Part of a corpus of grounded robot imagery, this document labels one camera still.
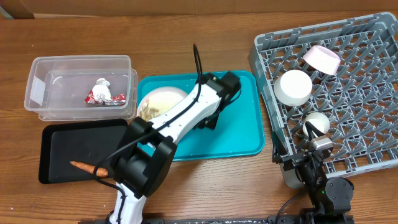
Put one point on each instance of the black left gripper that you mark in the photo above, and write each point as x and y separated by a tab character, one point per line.
211	124

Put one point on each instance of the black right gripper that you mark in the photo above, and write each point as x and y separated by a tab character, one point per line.
292	160

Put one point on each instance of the white plastic cup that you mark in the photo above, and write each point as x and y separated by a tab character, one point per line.
319	120

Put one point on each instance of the white bowl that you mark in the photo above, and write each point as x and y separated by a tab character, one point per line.
293	88

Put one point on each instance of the white plate with food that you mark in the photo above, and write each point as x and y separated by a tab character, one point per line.
158	101

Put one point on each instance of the pink bowl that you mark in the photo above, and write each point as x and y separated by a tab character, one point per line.
322	59

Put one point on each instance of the red snack wrapper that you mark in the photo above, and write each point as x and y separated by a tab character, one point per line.
116	100

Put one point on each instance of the foil ball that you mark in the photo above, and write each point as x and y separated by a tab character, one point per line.
101	91

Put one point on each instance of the orange carrot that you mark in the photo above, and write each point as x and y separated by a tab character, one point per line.
100	172

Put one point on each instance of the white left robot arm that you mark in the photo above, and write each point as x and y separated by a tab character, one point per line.
147	148

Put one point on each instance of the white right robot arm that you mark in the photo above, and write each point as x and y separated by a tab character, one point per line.
330	197

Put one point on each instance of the grey dishwasher rack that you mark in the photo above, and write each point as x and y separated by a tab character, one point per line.
360	100

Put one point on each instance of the teal plastic tray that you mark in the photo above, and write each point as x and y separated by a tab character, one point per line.
239	130

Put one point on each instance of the black tray bin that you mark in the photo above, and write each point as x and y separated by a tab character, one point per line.
86	142

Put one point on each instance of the clear plastic bin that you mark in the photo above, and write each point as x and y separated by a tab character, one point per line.
58	86

